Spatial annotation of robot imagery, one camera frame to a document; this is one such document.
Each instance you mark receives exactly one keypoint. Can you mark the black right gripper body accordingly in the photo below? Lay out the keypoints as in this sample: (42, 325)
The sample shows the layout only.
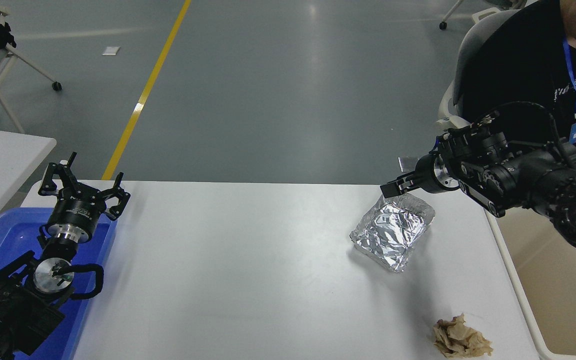
(428, 175)

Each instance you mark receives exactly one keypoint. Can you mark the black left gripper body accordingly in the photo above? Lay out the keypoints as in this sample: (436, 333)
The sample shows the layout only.
(75, 212)

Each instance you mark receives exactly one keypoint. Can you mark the silver foil tray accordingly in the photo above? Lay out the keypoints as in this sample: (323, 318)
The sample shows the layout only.
(393, 232)

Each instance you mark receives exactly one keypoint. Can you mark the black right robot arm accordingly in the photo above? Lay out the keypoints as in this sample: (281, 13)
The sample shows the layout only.
(543, 175)

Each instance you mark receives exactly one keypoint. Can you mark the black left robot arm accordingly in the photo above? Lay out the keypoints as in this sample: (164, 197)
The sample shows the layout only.
(8, 315)

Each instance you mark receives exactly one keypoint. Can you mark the metal floor plate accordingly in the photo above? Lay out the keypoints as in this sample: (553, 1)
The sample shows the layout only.
(408, 162)

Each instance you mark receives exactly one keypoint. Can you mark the blue plastic tray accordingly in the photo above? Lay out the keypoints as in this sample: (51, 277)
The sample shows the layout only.
(3, 235)

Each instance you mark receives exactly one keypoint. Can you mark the grey wheeled office chair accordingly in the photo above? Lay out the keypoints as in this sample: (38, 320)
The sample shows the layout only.
(465, 55)

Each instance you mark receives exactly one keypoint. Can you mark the person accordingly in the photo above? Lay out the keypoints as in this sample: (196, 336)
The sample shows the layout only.
(518, 60)

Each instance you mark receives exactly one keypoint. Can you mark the wheeled chair white legs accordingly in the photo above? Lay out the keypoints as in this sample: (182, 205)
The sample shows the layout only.
(450, 14)

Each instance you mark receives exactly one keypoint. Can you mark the crumpled tan paper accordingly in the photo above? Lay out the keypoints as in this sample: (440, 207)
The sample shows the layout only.
(460, 340)

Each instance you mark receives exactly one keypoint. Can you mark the large pale plastic bin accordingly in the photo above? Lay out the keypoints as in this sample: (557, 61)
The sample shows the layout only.
(553, 300)

